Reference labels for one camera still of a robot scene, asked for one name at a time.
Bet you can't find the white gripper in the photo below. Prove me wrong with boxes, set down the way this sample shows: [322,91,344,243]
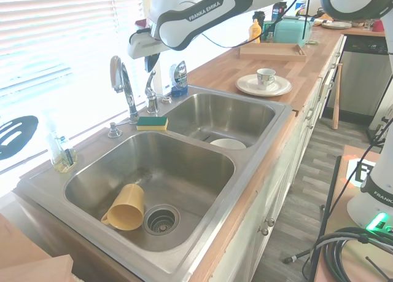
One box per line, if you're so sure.
[127,28,169,74]

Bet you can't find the chrome faucet spout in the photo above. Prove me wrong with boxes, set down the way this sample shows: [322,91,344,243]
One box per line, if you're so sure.
[109,55,139,125]

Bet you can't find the blue dish soap bottle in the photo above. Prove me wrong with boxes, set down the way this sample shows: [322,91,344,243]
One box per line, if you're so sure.
[169,60,190,98]

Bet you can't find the yellow green sponge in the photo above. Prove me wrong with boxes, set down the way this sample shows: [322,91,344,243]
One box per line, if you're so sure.
[136,116,169,131]

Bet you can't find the chrome soap dispenser pump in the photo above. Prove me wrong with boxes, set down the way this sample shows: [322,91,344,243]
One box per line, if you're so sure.
[107,121,123,139]

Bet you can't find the stainless steel double sink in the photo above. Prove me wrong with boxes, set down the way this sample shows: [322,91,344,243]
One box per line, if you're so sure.
[15,84,296,276]

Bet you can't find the white dinner plate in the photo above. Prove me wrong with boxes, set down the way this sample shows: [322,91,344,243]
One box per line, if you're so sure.
[235,74,292,98]

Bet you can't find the yellow squeeze bottle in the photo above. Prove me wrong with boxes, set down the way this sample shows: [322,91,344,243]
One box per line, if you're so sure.
[247,18,262,44]

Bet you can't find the white window blinds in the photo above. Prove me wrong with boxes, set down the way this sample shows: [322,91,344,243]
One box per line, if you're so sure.
[0,0,146,174]

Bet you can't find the white ceramic bowl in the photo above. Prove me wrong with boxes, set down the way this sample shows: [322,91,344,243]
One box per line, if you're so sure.
[209,138,247,151]

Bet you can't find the white patterned teacup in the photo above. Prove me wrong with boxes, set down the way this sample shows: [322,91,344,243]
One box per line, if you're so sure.
[256,68,277,91]

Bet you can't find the wooden serving tray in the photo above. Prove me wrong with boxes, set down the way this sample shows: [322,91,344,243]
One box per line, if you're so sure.
[239,43,308,63]

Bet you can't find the clear yellow soap bottle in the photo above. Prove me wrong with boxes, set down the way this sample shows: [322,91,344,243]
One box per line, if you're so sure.
[42,109,78,174]

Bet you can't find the teal toaster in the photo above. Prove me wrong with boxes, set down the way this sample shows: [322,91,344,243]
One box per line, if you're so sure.
[274,16,314,47]

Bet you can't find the black oval slotted object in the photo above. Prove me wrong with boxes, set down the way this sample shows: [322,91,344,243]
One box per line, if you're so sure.
[0,115,39,161]

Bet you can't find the yellow plastic mug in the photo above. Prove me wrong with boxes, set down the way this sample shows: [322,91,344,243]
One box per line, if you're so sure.
[100,183,146,232]

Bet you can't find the white wipes canister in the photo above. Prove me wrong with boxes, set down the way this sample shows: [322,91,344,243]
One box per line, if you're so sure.
[293,0,308,17]

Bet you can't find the perforated metal drain strainer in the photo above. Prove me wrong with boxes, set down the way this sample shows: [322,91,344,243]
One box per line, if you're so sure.
[143,204,181,235]

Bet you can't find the stacked white plates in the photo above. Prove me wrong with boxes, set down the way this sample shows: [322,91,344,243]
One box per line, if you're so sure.
[321,20,352,30]

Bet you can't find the white kitchen cabinets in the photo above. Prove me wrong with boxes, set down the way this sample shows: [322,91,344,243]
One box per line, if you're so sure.
[211,36,348,282]

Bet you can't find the stainless steel dishwasher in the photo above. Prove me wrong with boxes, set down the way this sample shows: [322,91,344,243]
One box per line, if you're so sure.
[325,34,391,127]

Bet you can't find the black white fiducial marker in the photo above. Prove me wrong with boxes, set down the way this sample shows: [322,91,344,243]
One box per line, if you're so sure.
[346,159,377,189]

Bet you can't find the wooden board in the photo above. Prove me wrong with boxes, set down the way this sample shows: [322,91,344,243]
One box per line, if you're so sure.
[0,213,74,282]

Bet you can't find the chrome faucet handle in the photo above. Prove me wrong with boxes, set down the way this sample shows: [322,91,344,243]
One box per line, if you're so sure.
[144,69,161,115]

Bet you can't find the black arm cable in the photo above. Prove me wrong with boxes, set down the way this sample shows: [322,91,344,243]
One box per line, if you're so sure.
[202,0,311,49]

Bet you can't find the black camera stand pole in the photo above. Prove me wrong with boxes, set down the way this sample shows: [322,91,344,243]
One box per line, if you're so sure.
[306,155,343,282]

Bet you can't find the coiled black cable bundle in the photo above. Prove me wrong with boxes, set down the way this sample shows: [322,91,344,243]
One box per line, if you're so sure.
[319,226,393,282]

